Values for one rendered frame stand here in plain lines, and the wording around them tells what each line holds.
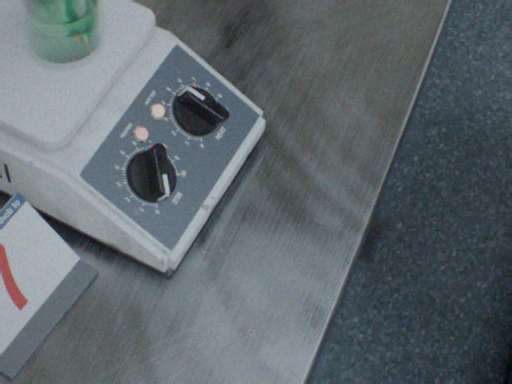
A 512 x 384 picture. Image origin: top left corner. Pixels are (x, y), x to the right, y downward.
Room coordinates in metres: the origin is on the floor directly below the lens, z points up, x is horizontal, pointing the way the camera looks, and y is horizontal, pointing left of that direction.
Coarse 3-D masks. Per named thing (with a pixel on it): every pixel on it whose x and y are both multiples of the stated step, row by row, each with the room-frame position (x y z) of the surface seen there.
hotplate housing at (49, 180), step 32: (160, 32) 0.45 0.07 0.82; (128, 64) 0.42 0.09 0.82; (128, 96) 0.40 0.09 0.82; (0, 128) 0.36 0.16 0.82; (96, 128) 0.37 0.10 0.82; (256, 128) 0.41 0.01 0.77; (0, 160) 0.35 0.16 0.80; (32, 160) 0.34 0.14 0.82; (64, 160) 0.34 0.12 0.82; (32, 192) 0.34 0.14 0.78; (64, 192) 0.33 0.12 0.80; (96, 192) 0.33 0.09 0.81; (224, 192) 0.37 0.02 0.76; (64, 224) 0.34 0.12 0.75; (96, 224) 0.32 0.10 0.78; (128, 224) 0.32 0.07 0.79; (192, 224) 0.34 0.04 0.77; (128, 256) 0.32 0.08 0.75; (160, 256) 0.31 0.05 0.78
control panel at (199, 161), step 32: (160, 64) 0.43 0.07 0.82; (192, 64) 0.43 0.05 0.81; (160, 96) 0.40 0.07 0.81; (224, 96) 0.42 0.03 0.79; (128, 128) 0.38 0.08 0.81; (160, 128) 0.38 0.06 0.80; (224, 128) 0.40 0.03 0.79; (96, 160) 0.35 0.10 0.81; (128, 160) 0.36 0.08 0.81; (192, 160) 0.37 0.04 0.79; (224, 160) 0.38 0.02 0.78; (128, 192) 0.34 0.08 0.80; (192, 192) 0.35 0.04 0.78; (160, 224) 0.33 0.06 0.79
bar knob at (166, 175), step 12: (156, 144) 0.36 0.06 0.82; (144, 156) 0.36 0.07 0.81; (156, 156) 0.36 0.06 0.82; (132, 168) 0.35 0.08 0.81; (144, 168) 0.35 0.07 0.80; (156, 168) 0.35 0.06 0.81; (168, 168) 0.35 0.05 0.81; (132, 180) 0.34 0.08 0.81; (144, 180) 0.35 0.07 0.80; (156, 180) 0.34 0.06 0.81; (168, 180) 0.34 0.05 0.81; (144, 192) 0.34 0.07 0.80; (156, 192) 0.34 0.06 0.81; (168, 192) 0.34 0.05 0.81
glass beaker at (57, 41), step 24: (24, 0) 0.40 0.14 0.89; (48, 0) 0.39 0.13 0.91; (72, 0) 0.40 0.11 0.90; (96, 0) 0.41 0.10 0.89; (24, 24) 0.40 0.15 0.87; (48, 24) 0.39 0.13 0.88; (72, 24) 0.40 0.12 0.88; (96, 24) 0.41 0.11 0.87; (48, 48) 0.39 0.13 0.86; (72, 48) 0.40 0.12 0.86; (96, 48) 0.41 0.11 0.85
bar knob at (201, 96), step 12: (180, 96) 0.40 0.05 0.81; (192, 96) 0.40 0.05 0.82; (204, 96) 0.40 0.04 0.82; (180, 108) 0.40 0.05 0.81; (192, 108) 0.40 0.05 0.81; (204, 108) 0.40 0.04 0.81; (216, 108) 0.40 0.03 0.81; (180, 120) 0.39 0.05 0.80; (192, 120) 0.40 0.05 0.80; (204, 120) 0.40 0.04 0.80; (216, 120) 0.40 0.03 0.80; (192, 132) 0.39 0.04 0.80; (204, 132) 0.39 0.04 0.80
